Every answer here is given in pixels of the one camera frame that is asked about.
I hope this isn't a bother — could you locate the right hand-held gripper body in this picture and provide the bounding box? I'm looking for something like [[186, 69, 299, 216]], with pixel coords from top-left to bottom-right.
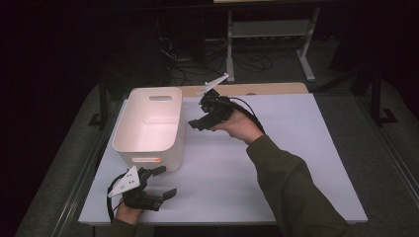
[[196, 72, 236, 128]]

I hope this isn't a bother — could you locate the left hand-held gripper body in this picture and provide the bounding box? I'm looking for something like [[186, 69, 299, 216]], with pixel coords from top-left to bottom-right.
[[107, 165, 164, 212]]

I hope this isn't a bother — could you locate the white plastic bin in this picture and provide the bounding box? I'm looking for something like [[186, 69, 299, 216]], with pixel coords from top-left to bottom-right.
[[112, 86, 187, 173]]

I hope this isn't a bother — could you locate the person's right hand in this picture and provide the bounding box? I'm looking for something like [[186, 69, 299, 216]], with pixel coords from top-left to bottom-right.
[[209, 108, 265, 146]]

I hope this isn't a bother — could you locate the person's left hand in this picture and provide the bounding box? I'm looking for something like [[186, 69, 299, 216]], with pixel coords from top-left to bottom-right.
[[115, 197, 143, 227]]

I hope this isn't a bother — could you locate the white table board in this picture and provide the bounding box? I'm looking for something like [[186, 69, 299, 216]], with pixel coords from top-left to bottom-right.
[[78, 93, 369, 227]]

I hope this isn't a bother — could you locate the wooden table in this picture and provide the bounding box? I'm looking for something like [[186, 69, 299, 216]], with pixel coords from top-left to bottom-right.
[[179, 82, 309, 99]]

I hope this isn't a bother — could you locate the black floor stand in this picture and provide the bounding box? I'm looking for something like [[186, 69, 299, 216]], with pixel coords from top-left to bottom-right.
[[370, 67, 399, 126], [88, 73, 111, 128]]

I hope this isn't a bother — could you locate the grey metal stand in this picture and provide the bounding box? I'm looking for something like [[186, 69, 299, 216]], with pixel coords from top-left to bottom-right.
[[225, 6, 321, 84]]

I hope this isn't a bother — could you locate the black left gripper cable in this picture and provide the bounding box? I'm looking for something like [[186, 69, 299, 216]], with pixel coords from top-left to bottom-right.
[[106, 173, 127, 223]]

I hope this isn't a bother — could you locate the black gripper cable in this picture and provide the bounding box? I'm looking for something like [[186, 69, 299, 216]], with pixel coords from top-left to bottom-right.
[[106, 173, 127, 223], [228, 96, 267, 135]]

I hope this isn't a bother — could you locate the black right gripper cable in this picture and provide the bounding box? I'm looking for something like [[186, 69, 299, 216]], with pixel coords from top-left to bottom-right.
[[228, 96, 267, 135]]

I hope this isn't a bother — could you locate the tangle of black floor cables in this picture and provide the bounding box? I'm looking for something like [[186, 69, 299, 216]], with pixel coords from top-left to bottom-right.
[[157, 34, 276, 85]]

